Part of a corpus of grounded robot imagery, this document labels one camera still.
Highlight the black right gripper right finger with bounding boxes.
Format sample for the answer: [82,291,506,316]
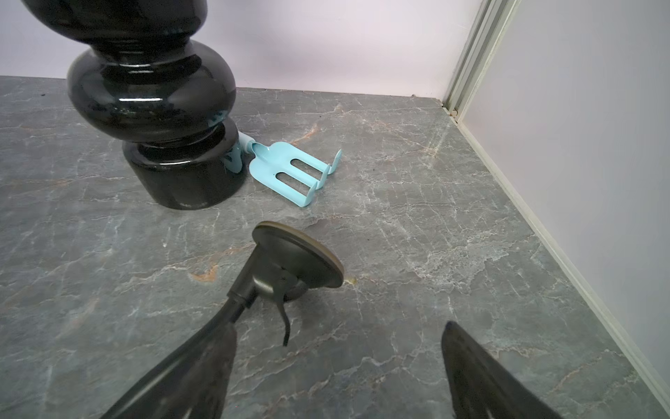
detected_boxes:
[441,321,559,418]

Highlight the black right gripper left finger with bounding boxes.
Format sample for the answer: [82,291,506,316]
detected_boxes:
[103,321,237,418]

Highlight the black gooseneck suction mount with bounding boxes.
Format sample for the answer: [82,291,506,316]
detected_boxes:
[106,220,345,419]

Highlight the black glossy vase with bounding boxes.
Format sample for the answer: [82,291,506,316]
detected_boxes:
[26,1,246,211]

